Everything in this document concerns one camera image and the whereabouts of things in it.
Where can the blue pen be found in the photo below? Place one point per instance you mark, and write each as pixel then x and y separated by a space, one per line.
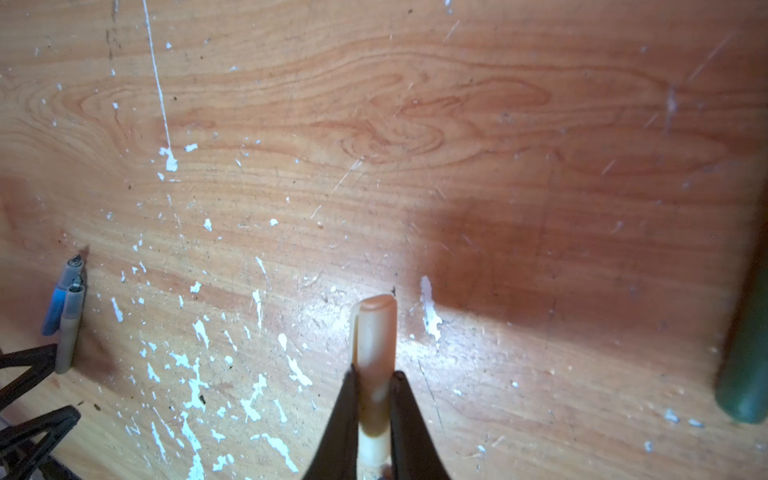
pixel 72 269

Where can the beige pen cap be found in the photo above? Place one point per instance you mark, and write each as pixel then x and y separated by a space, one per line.
pixel 373 340

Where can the green pen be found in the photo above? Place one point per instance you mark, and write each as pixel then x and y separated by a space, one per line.
pixel 741 384

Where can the beige pen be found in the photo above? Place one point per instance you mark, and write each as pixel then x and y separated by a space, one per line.
pixel 69 325

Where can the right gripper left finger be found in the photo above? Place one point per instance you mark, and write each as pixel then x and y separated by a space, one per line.
pixel 337 452

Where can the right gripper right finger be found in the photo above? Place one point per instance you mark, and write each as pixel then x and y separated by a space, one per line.
pixel 413 452

